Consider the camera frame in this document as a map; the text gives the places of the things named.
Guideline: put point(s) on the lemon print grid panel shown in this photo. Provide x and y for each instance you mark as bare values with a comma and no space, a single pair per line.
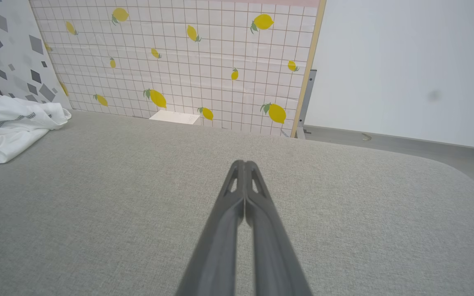
179,57

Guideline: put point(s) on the grey metal bracket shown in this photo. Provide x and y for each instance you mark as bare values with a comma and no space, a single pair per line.
306,102

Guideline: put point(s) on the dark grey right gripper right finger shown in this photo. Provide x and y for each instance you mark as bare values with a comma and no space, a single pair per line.
270,246

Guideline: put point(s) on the white shirt with grey stitching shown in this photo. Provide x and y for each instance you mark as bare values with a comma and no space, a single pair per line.
10,127

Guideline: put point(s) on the grey fabric sofa cushion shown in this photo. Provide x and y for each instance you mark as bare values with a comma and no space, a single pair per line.
97,205

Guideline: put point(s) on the white panel with grey shapes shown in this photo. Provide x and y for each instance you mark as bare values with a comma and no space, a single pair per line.
10,45

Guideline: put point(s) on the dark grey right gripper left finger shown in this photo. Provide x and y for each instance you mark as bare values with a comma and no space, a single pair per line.
220,230

